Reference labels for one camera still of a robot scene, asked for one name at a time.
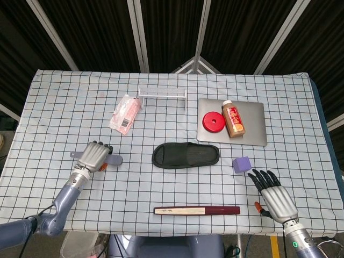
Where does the white partition frame post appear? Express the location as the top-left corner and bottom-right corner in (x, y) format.
(253, 0), (305, 75)
(127, 0), (150, 73)
(26, 0), (79, 71)
(192, 0), (213, 73)

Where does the black slipper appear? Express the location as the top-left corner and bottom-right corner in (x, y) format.
(152, 142), (220, 169)

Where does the blue checkered tablecloth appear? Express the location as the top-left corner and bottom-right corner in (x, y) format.
(0, 69), (344, 238)

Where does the purple foam cube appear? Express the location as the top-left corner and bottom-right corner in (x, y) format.
(232, 156), (253, 174)

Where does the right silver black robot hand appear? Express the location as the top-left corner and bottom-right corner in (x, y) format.
(247, 169), (299, 224)

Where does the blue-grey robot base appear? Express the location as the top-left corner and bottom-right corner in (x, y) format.
(107, 235), (225, 258)

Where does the grey tool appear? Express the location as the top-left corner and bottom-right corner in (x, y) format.
(70, 151), (123, 166)

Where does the brown drink bottle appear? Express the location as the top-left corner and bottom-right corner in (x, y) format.
(221, 99), (246, 139)

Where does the pink plastic package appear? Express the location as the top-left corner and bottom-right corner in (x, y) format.
(108, 94), (141, 135)

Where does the red round disc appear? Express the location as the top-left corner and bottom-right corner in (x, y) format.
(203, 111), (226, 134)

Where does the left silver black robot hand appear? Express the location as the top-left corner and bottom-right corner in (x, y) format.
(76, 140), (113, 173)

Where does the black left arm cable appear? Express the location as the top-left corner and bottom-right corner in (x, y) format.
(23, 204), (56, 258)

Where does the dark red folded fan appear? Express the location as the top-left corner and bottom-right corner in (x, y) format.
(153, 205), (241, 216)

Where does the clear plastic box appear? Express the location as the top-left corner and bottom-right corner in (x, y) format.
(60, 231), (99, 258)

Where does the grey metal tray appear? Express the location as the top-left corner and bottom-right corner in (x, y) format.
(197, 98), (268, 147)

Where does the white triangular frame foot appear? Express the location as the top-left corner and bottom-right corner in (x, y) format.
(171, 55), (223, 75)

